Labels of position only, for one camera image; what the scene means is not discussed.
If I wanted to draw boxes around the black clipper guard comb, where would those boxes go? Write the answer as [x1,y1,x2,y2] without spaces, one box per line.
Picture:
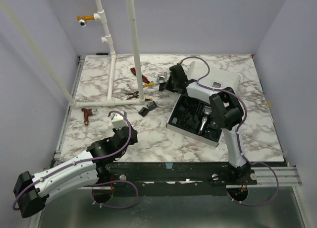
[138,107,149,117]

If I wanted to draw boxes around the white hair clipper kit box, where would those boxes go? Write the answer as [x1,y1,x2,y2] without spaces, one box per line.
[166,61,242,149]

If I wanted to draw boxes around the clear black clipper guard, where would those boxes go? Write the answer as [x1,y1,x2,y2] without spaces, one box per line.
[147,101,158,111]

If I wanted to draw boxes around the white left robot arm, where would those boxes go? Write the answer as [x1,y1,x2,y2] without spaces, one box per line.
[12,126,138,218]

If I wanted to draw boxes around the chrome faucet fitting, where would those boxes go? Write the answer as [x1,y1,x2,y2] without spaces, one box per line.
[157,72,169,84]

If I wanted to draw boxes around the red black utility knife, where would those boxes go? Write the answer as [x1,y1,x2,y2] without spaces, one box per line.
[130,67,151,84]

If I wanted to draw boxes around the small oil bottle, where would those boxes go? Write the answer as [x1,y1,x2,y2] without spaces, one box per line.
[171,117,178,124]

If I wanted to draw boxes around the brown garden faucet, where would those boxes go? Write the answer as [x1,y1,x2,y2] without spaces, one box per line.
[81,108,98,126]

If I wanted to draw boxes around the orange faucet on pipe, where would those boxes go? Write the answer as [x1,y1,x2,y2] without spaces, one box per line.
[76,15,95,27]

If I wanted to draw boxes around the yellow wire brush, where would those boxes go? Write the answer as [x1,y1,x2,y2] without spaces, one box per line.
[143,81,154,88]

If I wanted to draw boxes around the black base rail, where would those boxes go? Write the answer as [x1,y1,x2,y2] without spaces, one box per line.
[96,162,257,198]

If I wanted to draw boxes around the yellow handled pliers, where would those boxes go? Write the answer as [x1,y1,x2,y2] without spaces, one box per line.
[125,91,153,101]

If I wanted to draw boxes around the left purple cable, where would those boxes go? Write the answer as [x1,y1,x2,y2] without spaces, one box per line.
[12,110,139,211]

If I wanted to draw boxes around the white PVC pipe frame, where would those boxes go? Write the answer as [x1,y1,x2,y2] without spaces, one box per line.
[0,0,146,108]

